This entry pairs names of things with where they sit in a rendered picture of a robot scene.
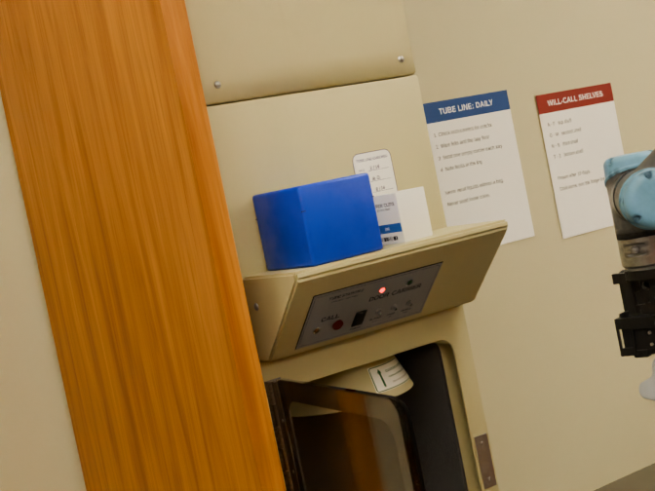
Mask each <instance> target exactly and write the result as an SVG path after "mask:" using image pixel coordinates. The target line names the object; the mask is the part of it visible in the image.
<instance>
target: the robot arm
mask: <svg viewBox="0 0 655 491"><path fill-rule="evenodd" d="M603 170H604V177H605V180H604V185H605V187H606V189H607V194H608V199H609V203H610V208H611V213H612V218H613V224H614V229H615V234H616V238H617V243H618V247H619V253H620V258H621V263H622V267H624V268H625V269H626V270H622V271H621V272H619V273H617V274H612V275H611V276H612V281H613V284H617V283H618V284H619V285H620V290H621V295H622V300H623V305H624V310H625V312H623V313H621V314H619V318H617V319H615V320H614V322H615V327H616V332H617V337H618V342H619V347H620V352H621V357H628V356H635V358H648V357H650V356H651V355H653V354H655V149H654V150H645V151H639V152H635V153H630V154H625V155H620V156H616V157H612V158H609V159H607V160H606V161H605V162H604V164H603ZM620 329H622V334H623V339H624V344H625V348H623V344H622V339H621V334H620ZM639 393H640V395H641V396H642V397H643V398H646V399H650V400H654V401H655V359H654V360H653V361H652V375H651V377H650V378H648V379H646V380H645V381H643V382H641V383H640V385H639Z"/></svg>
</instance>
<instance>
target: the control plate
mask: <svg viewBox="0 0 655 491"><path fill-rule="evenodd" d="M442 264H443V262H439V263H435V264H431V265H428V266H424V267H420V268H417V269H413V270H409V271H405V272H402V273H398V274H395V275H391V276H388V277H384V278H380V279H376V280H373V281H369V282H365V283H359V284H355V285H351V286H348V287H344V288H340V289H337V290H334V291H330V292H326V293H322V294H319V295H315V296H313V299H312V302H311V305H310V308H309V311H308V314H307V316H306V319H305V322H304V324H303V327H302V330H301V333H300V335H299V338H298V341H297V344H296V347H295V349H296V350H297V349H300V348H304V347H307V346H310V345H314V344H317V343H321V342H324V341H327V340H330V339H333V338H336V337H340V336H343V335H347V334H350V333H353V332H357V331H360V330H364V329H367V328H370V327H374V326H377V325H380V324H383V323H386V322H390V321H395V320H399V319H402V318H406V317H409V316H412V315H416V314H419V313H421V312H422V309H423V307H424V305H425V303H426V300H427V298H428V296H429V293H430V291H431V289H432V286H433V284H434V282H435V279H436V277H437V275H438V272H439V270H440V268H441V267H442ZM411 279H413V283H412V284H411V285H409V286H407V285H406V283H407V281H409V280H411ZM383 286H385V287H386V290H385V291H384V292H383V293H378V290H379V289H380V288H381V287H383ZM409 300H412V306H410V307H409V306H407V305H406V302H407V301H409ZM395 304H396V305H398V306H397V311H394V310H391V307H392V306H393V305H395ZM378 309H381V313H382V314H381V315H380V316H379V315H376V314H375V312H376V311H377V310H378ZM363 310H367V311H366V316H365V318H364V321H363V323H362V324H359V325H356V326H353V327H351V325H352V323H353V320H354V317H355V315H356V313H357V312H360V311H363ZM339 320H342V321H343V325H342V327H341V328H339V329H337V330H334V329H333V328H332V326H333V324H334V323H335V322H336V321H339ZM316 327H320V328H321V330H320V331H319V332H318V333H316V334H313V330H314V329H315V328H316Z"/></svg>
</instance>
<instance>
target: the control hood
mask: <svg viewBox="0 0 655 491"><path fill-rule="evenodd" d="M507 228H508V222H507V221H505V219H503V220H495V221H487V222H480V223H473V224H465V225H457V226H449V227H444V228H441V229H437V230H433V231H432V232H433V236H429V237H425V238H421V239H418V240H414V241H410V242H406V243H401V244H393V245H384V246H383V248H382V249H380V250H378V251H374V252H370V253H366V254H362V255H358V256H354V257H350V258H346V259H342V260H338V261H334V262H330V263H327V264H323V265H319V266H315V267H306V268H296V269H286V270H277V271H267V272H263V273H259V274H255V275H251V276H247V277H244V280H243V284H244V289H245V294H246V298H247V302H248V307H249V312H250V321H251V326H252V330H253V335H254V340H255V345H256V349H257V354H258V358H259V359H261V361H273V360H276V359H282V358H285V357H289V356H292V355H295V354H299V353H302V352H305V351H309V350H312V349H316V348H319V347H322V346H325V345H328V344H331V343H335V342H338V341H341V340H345V339H348V338H351V337H355V336H358V335H361V334H365V333H368V332H372V331H374V330H377V329H381V328H384V327H387V326H391V325H394V324H397V323H401V322H404V321H410V320H413V319H417V318H420V317H423V316H427V315H430V314H433V313H436V312H439V311H442V310H446V309H449V308H452V307H456V306H459V305H462V304H466V303H469V302H472V301H473V300H475V298H476V296H477V294H478V292H479V289H480V287H481V285H482V282H483V280H484V278H485V275H486V273H487V271H488V269H489V267H490V265H491V262H492V260H493V258H494V256H495V254H496V252H497V250H498V247H499V246H500V244H501V242H502V240H503V238H504V236H505V233H506V231H507ZM439 262H443V264H442V267H441V268H440V270H439V272H438V275H437V277H436V279H435V282H434V284H433V286H432V289H431V291H430V293H429V296H428V298H427V300H426V303H425V305H424V307H423V309H422V312H421V313H419V314H416V315H412V316H409V317H406V318H402V319H399V320H395V321H390V322H386V323H383V324H380V325H377V326H374V327H370V328H367V329H364V330H360V331H357V332H353V333H350V334H347V335H343V336H340V337H336V338H333V339H330V340H327V341H324V342H321V343H317V344H314V345H310V346H307V347H304V348H300V349H297V350H296V349H295V347H296V344H297V341H298V338H299V335H300V333H301V330H302V327H303V324H304V322H305V319H306V316H307V314H308V311H309V308H310V305H311V302H312V299H313V296H315V295H319V294H322V293H326V292H330V291H334V290H337V289H340V288H344V287H348V286H351V285H355V284H359V283H365V282H369V281H373V280H376V279H380V278H384V277H388V276H391V275H395V274H398V273H402V272H405V271H409V270H413V269H417V268H420V267H424V266H428V265H431V264H435V263H439Z"/></svg>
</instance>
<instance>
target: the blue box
mask: <svg viewBox="0 0 655 491"><path fill-rule="evenodd" d="M373 197H374V196H372V191H371V186H370V181H369V176H368V173H366V172H364V173H359V174H354V175H349V176H344V177H339V178H335V179H330V180H325V181H321V182H316V183H311V184H306V185H301V186H296V187H291V188H287V189H282V190H277V191H272V192H267V193H262V194H257V195H254V196H253V197H252V200H253V205H254V209H255V214H256V219H255V220H257V224H258V229H259V234H260V239H261V242H262V247H263V252H264V257H265V262H266V267H267V270H268V271H277V270H286V269H296V268H306V267H315V266H319V265H323V264H327V263H330V262H334V261H338V260H342V259H346V258H350V257H354V256H358V255H362V254H366V253H370V252H374V251H378V250H380V249H382V248H383V244H382V240H381V235H380V230H379V225H378V220H377V215H376V210H375V205H374V200H373Z"/></svg>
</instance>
